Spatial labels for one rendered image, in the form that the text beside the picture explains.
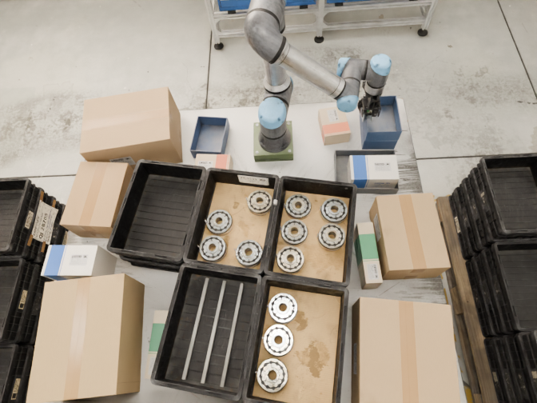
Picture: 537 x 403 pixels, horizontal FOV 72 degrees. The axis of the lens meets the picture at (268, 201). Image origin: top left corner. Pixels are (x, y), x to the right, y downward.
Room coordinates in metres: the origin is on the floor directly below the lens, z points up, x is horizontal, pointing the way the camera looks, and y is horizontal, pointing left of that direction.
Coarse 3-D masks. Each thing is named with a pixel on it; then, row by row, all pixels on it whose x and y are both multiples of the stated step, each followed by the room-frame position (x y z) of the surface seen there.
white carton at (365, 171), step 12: (360, 156) 0.80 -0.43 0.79; (372, 156) 0.79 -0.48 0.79; (384, 156) 0.78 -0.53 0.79; (348, 168) 0.77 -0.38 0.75; (360, 168) 0.74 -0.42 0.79; (372, 168) 0.73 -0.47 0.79; (384, 168) 0.72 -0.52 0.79; (396, 168) 0.71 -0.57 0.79; (348, 180) 0.73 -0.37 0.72; (360, 180) 0.69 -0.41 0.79; (372, 180) 0.68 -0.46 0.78; (384, 180) 0.67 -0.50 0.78; (396, 180) 0.66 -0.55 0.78
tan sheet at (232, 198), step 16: (224, 192) 0.72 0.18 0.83; (240, 192) 0.70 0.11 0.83; (272, 192) 0.68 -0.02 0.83; (224, 208) 0.64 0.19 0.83; (240, 208) 0.63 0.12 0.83; (240, 224) 0.56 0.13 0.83; (256, 224) 0.55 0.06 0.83; (224, 240) 0.51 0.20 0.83; (240, 240) 0.49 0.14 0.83; (256, 240) 0.48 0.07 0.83
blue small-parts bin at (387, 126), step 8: (384, 96) 1.06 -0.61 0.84; (392, 96) 1.06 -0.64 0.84; (384, 104) 1.06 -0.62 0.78; (392, 104) 1.05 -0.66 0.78; (384, 112) 1.02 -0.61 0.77; (392, 112) 1.01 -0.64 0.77; (368, 120) 0.99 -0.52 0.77; (376, 120) 0.98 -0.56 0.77; (384, 120) 0.98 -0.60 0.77; (392, 120) 0.97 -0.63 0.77; (368, 128) 0.95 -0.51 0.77; (376, 128) 0.94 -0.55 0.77; (384, 128) 0.93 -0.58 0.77; (392, 128) 0.93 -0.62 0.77; (400, 128) 0.88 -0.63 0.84; (368, 136) 0.88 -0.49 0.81; (376, 136) 0.88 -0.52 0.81; (384, 136) 0.87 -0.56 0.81; (392, 136) 0.87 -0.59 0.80
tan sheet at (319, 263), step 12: (288, 192) 0.67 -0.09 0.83; (312, 204) 0.59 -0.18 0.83; (348, 204) 0.57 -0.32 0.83; (312, 216) 0.54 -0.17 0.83; (312, 228) 0.49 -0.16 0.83; (312, 240) 0.44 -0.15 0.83; (276, 252) 0.42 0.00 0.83; (312, 252) 0.40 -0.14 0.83; (324, 252) 0.39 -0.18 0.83; (336, 252) 0.38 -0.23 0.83; (276, 264) 0.37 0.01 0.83; (312, 264) 0.35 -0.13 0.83; (324, 264) 0.34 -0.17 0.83; (336, 264) 0.34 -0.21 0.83; (312, 276) 0.31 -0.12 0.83; (324, 276) 0.30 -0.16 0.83; (336, 276) 0.29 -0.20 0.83
